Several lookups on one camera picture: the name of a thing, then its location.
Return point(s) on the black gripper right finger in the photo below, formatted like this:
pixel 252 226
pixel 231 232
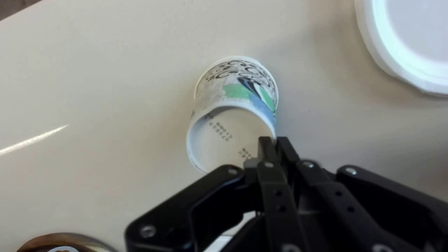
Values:
pixel 372 210

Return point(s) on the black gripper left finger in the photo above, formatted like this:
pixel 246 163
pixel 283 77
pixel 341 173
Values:
pixel 210 210

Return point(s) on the printed paper cup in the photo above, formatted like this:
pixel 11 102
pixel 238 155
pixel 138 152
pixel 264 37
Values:
pixel 224 98

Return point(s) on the white paper plate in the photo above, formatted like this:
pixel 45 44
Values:
pixel 410 42

